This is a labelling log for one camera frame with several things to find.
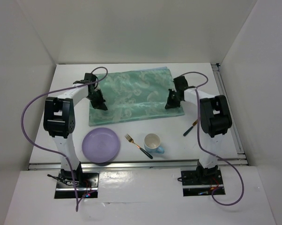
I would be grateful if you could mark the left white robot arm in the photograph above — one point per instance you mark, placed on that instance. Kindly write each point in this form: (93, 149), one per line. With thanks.
(59, 122)

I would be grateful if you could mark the aluminium right side rail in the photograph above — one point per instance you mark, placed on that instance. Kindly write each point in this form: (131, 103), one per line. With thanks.
(241, 156)

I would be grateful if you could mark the purple plate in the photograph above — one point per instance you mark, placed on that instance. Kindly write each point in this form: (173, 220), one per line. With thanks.
(100, 145)

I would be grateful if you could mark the blue mug white inside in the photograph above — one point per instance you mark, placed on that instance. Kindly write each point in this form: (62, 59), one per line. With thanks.
(152, 144)

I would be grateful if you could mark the gold fork black handle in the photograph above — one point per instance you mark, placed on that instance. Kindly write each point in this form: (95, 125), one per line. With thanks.
(130, 139)

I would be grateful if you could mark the gold knife black handle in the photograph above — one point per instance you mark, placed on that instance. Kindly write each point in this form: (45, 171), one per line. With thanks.
(189, 129)

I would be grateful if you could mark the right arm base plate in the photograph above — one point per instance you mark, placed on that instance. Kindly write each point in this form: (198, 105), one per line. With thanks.
(192, 178)

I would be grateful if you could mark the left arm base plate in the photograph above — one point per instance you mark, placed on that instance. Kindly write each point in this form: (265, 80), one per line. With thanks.
(88, 182)

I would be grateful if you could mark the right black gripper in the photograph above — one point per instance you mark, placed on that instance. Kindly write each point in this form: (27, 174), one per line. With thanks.
(170, 104)

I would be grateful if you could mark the green patterned cloth napkin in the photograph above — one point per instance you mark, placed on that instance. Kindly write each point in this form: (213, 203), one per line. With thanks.
(135, 95)

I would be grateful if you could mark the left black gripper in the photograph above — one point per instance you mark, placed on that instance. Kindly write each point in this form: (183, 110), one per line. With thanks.
(100, 104)

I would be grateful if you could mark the aluminium rail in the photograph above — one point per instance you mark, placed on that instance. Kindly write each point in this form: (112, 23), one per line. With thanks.
(120, 165)
(241, 156)

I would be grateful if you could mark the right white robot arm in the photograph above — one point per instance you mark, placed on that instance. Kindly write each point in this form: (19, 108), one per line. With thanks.
(214, 122)

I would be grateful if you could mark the aluminium front rail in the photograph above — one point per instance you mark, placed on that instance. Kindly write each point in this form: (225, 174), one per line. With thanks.
(120, 165)

